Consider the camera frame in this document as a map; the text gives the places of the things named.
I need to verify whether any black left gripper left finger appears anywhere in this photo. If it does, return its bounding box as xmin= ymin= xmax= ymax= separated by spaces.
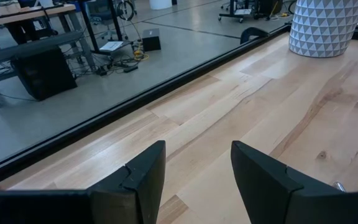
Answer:
xmin=0 ymin=139 xmax=167 ymax=224

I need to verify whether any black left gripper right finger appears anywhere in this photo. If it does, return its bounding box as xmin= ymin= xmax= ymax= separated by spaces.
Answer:
xmin=231 ymin=140 xmax=358 ymax=224

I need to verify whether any large black box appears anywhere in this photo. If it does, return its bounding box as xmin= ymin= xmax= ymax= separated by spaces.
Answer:
xmin=11 ymin=46 xmax=78 ymax=101

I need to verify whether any white paper booklet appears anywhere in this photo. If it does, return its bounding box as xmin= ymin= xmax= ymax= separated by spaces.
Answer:
xmin=99 ymin=40 xmax=125 ymax=52

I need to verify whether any small black box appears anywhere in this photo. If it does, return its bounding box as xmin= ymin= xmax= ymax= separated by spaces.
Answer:
xmin=141 ymin=27 xmax=162 ymax=52

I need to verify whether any potted succulent triangle-pattern pot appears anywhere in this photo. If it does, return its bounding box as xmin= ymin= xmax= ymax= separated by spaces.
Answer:
xmin=288 ymin=0 xmax=358 ymax=58

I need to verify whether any black wheeled cart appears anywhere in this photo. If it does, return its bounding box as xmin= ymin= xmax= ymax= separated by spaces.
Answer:
xmin=218 ymin=0 xmax=291 ymax=23

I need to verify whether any black office chair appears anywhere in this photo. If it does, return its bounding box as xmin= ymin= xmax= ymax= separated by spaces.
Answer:
xmin=87 ymin=0 xmax=129 ymax=41

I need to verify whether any white cylinder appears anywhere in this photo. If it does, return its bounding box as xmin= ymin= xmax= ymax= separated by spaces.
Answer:
xmin=149 ymin=0 xmax=173 ymax=11

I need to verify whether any wooden top desk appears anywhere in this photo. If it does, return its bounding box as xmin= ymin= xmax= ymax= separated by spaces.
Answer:
xmin=0 ymin=3 xmax=96 ymax=109

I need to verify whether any yellow floor cable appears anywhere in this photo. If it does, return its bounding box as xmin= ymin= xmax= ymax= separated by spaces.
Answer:
xmin=133 ymin=42 xmax=150 ymax=62

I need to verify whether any black curved bracket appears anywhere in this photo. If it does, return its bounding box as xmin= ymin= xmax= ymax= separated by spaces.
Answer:
xmin=239 ymin=26 xmax=270 ymax=45

